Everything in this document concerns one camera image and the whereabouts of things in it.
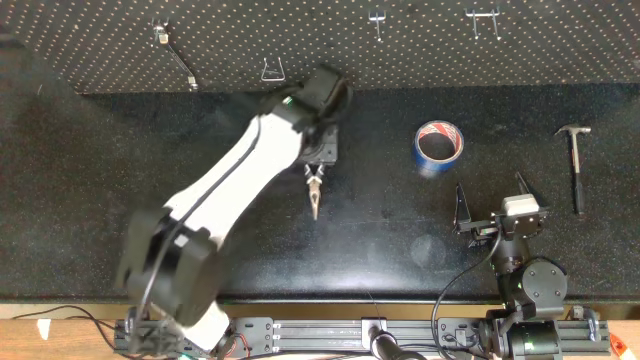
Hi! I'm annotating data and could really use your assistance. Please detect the roll of blue tape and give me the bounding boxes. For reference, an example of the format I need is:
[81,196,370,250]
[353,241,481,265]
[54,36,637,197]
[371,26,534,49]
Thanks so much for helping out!
[412,119,465,179]

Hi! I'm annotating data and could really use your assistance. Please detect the orange and white object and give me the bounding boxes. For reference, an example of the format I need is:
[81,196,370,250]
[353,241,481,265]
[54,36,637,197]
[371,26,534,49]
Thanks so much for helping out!
[609,333,630,360]

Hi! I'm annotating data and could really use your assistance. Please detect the hammer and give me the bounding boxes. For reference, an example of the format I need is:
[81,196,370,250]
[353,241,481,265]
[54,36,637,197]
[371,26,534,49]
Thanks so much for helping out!
[553,123,593,217]

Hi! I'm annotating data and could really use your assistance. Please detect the pliers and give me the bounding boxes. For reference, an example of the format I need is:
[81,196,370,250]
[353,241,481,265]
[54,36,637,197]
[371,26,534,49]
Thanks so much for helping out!
[303,163,326,222]

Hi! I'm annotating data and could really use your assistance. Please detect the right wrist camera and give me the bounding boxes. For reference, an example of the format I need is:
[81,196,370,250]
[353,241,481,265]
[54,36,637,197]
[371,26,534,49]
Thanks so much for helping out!
[501,193,541,217]

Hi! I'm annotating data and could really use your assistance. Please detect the black pegboard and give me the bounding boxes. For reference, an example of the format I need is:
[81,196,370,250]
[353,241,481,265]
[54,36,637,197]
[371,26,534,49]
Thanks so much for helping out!
[0,0,640,96]

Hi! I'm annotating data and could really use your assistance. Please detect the thin black cable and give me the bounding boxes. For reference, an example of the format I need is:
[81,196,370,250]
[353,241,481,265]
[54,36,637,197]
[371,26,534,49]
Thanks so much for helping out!
[12,304,120,352]

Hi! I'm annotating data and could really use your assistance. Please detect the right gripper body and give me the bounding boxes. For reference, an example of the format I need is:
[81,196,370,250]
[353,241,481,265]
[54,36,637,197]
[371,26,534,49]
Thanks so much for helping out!
[453,212,549,247]

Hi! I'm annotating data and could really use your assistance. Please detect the mounting rail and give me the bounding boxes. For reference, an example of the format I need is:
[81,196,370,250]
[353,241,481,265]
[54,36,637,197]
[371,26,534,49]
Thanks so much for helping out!
[113,314,612,360]

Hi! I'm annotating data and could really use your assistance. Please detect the wrench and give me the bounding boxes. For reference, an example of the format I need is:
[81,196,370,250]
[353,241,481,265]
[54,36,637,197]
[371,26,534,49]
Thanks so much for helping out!
[152,24,200,92]

